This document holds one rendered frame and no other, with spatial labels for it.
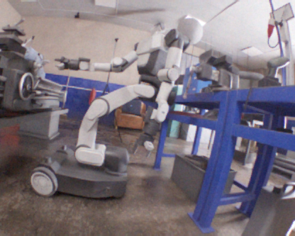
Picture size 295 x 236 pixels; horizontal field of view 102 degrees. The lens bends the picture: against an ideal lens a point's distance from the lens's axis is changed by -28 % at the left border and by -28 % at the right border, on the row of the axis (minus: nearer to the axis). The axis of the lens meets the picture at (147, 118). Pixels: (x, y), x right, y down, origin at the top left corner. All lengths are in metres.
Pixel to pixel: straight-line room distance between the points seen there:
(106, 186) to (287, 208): 1.10
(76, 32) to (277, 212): 6.16
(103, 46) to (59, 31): 1.71
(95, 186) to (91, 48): 5.02
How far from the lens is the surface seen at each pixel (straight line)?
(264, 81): 0.87
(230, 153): 0.95
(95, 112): 1.11
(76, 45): 5.84
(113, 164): 1.19
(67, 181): 1.14
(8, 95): 1.30
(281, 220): 1.05
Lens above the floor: 0.66
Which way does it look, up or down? 2 degrees down
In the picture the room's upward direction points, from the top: 10 degrees clockwise
